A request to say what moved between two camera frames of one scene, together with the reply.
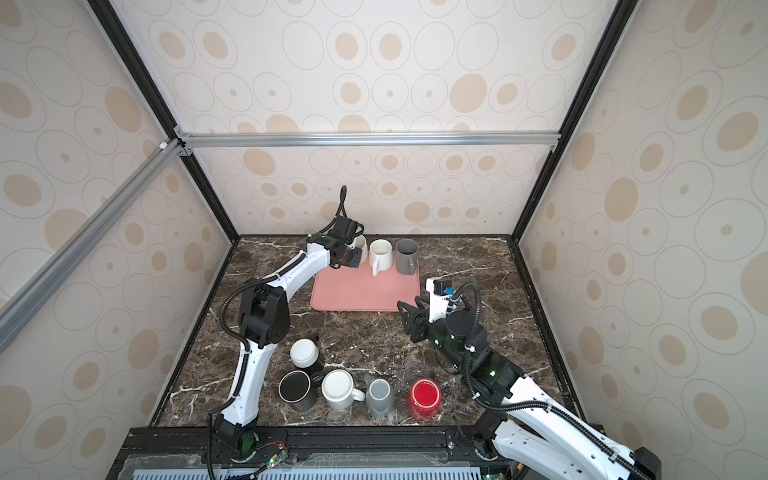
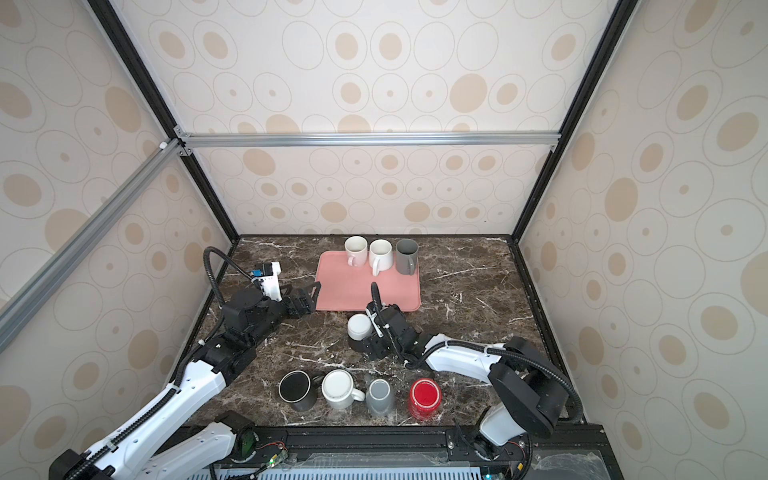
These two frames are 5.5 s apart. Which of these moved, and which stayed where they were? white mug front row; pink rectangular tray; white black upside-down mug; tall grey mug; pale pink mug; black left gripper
Moved: white black upside-down mug; black left gripper
Stayed: pale pink mug; tall grey mug; pink rectangular tray; white mug front row
